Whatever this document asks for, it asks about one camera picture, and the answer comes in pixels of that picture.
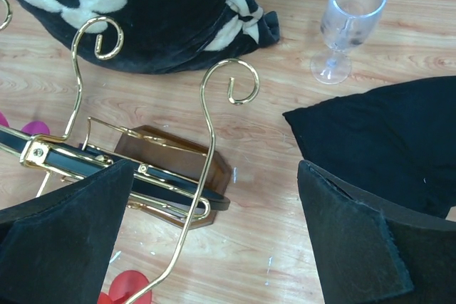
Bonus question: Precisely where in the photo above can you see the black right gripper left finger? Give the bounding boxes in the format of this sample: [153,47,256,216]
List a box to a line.
[1,162,133,303]

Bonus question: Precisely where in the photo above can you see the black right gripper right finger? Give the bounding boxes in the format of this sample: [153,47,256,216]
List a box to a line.
[297,160,455,303]

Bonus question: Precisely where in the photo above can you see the red wine glass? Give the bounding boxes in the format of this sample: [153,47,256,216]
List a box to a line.
[97,270,149,304]

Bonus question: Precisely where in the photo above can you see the magenta wine glass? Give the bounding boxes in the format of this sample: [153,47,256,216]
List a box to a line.
[0,112,50,135]

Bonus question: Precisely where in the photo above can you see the gold wire wine glass rack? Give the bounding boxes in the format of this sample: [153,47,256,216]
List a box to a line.
[1,15,260,303]

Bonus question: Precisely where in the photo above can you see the clear wine glass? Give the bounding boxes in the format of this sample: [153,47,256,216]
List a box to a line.
[310,0,387,85]

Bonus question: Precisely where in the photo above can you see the black folded cloth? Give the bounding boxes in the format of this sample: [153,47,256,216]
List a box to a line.
[284,76,455,218]

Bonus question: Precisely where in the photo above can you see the black floral patterned pillow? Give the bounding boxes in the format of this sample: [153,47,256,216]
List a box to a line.
[17,0,280,75]

